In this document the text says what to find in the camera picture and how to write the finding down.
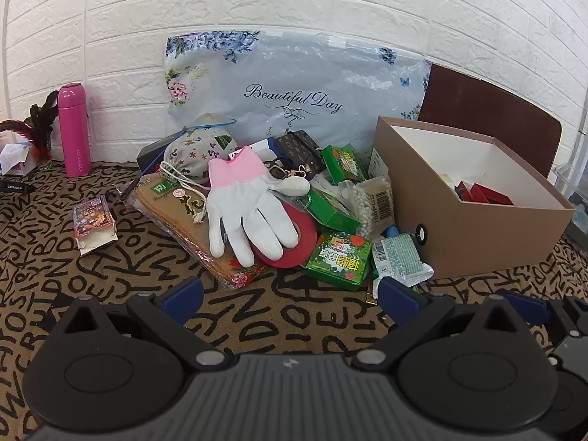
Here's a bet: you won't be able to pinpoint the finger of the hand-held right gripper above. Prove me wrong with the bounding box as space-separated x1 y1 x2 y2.
496 288 588 332

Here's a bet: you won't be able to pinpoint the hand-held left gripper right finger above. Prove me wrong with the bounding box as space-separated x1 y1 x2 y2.
354 276 527 369

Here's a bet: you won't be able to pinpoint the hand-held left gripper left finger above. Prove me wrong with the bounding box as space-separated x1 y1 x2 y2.
62 278 230 369

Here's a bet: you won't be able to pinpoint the green printed box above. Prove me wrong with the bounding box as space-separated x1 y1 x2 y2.
305 230 372 291
320 144 369 184
301 187 362 235

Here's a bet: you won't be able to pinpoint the brown cardboard box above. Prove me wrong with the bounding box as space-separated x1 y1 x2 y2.
370 116 577 281

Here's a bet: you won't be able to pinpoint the white glove with pink cuff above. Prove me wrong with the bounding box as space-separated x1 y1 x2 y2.
207 146 312 268

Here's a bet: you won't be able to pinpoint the letter-print cloth desktop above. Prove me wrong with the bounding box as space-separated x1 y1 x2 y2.
0 161 588 441

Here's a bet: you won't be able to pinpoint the green and white wrapper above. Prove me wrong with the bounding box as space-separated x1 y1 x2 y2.
371 233 435 288

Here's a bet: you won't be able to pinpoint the brown insole packet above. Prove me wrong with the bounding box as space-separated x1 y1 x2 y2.
129 173 277 291

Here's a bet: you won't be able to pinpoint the cotton swab pack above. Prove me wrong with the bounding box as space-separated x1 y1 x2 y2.
337 175 396 238

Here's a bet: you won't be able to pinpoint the red tape roll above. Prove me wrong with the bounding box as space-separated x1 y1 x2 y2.
250 200 319 269

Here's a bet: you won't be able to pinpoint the red items in box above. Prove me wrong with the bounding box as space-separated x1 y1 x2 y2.
471 184 515 206

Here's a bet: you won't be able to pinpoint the small printed card box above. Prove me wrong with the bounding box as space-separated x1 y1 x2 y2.
71 197 119 257

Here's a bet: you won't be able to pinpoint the black pen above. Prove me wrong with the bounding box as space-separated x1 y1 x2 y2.
120 175 148 203

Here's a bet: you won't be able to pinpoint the clear plastic container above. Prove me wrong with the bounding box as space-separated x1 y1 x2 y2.
553 101 588 245

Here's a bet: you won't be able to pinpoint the dark blue box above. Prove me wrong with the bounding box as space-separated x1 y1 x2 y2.
137 134 184 172

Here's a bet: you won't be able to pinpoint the white and blue box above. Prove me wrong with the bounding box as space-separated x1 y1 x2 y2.
228 138 282 164

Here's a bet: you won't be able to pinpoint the brown monogram pouch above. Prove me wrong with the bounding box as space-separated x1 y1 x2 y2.
264 131 325 180

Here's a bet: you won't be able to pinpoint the pink thermos bottle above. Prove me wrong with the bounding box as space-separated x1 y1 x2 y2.
57 83 92 178

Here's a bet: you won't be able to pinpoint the dark brown box lid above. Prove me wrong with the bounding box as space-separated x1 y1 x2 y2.
418 63 564 180

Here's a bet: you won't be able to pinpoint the red and black feathers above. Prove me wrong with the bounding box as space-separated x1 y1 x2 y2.
0 91 60 164

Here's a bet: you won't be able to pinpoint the white tissue pack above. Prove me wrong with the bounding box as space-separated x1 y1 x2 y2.
0 143 33 176

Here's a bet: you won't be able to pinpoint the floral plastic bag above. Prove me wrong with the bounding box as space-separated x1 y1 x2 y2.
164 30 433 157

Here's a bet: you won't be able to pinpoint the floral fabric drawstring pouch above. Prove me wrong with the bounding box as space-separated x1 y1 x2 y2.
158 112 240 225

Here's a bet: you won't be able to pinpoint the blue wire loop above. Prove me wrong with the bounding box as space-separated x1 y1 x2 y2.
183 116 238 130

